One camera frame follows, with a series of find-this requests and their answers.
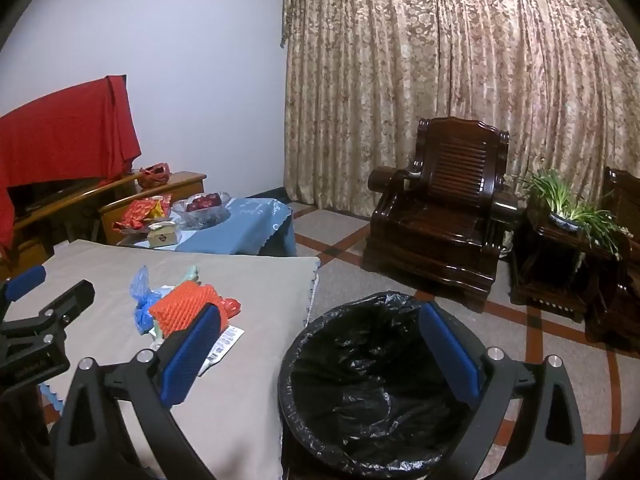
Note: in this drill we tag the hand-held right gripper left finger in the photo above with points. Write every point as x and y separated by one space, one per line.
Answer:
192 355

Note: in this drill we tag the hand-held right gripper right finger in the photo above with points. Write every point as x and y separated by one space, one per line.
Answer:
450 355

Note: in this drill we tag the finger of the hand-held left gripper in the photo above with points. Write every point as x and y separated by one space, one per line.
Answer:
25 281
67 300

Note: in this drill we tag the white paper leaflet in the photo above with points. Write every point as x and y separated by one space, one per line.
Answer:
227 340

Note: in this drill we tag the orange foam fruit net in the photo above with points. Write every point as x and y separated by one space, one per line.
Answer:
180 305

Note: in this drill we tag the red plastic bag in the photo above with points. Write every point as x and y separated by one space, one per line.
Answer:
231 307

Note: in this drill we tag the blue plastic bag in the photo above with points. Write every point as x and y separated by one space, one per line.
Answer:
142 310

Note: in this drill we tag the black trash bin with liner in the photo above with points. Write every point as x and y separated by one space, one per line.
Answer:
360 385

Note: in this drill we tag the beige table cloth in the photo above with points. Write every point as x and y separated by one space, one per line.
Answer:
260 300

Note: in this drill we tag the red patterned snack bag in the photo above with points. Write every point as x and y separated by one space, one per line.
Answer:
137 212

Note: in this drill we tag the small beige box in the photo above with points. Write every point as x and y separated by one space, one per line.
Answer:
162 237

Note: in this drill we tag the yellow snack packet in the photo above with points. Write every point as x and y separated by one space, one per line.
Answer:
158 208

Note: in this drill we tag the dark wooden armchair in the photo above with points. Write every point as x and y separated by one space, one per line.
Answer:
620 300
450 220

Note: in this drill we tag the blue tablecloth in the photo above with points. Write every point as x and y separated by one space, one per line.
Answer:
250 230

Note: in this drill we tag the dark wooden side table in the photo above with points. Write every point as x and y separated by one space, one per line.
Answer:
550 260

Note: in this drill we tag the glass fruit bowl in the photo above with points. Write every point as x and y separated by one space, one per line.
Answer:
210 217

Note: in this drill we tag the red basket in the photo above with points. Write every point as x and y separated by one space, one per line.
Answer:
152 177

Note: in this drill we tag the red cloth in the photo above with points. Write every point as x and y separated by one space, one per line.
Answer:
65 130

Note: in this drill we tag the potted green plant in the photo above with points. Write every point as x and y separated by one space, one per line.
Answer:
560 195

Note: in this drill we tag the beige patterned curtain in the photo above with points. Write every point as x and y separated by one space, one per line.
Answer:
400 60

